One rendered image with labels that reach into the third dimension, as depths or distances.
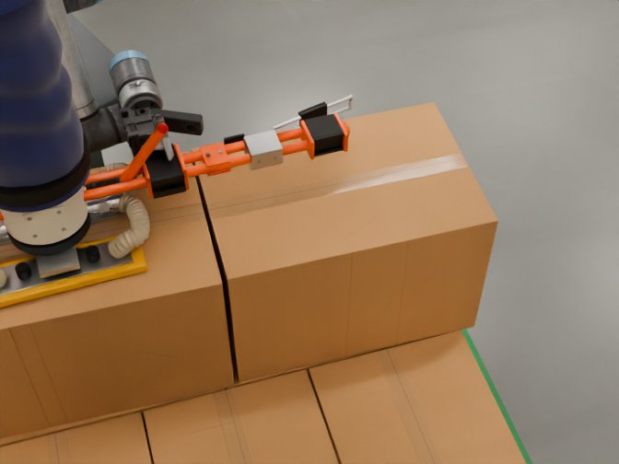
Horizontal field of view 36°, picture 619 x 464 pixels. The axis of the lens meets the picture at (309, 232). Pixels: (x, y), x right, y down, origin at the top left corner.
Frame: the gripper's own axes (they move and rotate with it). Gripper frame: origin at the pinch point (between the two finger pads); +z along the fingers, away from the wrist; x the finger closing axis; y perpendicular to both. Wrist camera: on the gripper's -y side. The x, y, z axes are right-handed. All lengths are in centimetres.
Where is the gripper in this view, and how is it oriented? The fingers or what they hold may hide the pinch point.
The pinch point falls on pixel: (173, 168)
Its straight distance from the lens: 199.0
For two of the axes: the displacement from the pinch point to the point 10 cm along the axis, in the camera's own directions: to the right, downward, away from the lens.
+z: 3.2, 7.2, -6.1
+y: -9.5, 2.4, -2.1
